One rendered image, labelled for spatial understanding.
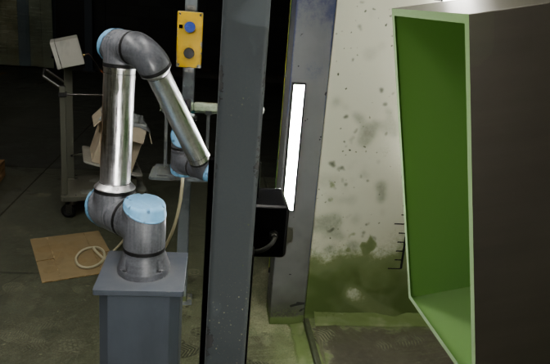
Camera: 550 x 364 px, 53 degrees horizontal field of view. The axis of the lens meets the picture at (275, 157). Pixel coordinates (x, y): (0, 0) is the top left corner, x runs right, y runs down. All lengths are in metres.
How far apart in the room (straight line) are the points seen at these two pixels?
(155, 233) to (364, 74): 1.24
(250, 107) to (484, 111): 1.09
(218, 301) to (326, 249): 2.19
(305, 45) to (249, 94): 1.97
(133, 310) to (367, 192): 1.30
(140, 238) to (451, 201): 1.23
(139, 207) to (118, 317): 0.39
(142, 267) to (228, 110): 1.47
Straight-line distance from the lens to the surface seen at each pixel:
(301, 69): 2.57
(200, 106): 2.60
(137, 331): 2.09
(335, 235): 2.83
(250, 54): 0.59
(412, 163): 2.24
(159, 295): 2.00
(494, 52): 1.60
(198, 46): 2.68
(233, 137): 0.61
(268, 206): 0.66
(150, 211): 1.96
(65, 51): 4.23
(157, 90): 1.98
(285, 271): 2.88
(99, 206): 2.12
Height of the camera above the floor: 1.62
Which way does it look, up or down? 16 degrees down
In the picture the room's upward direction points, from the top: 5 degrees clockwise
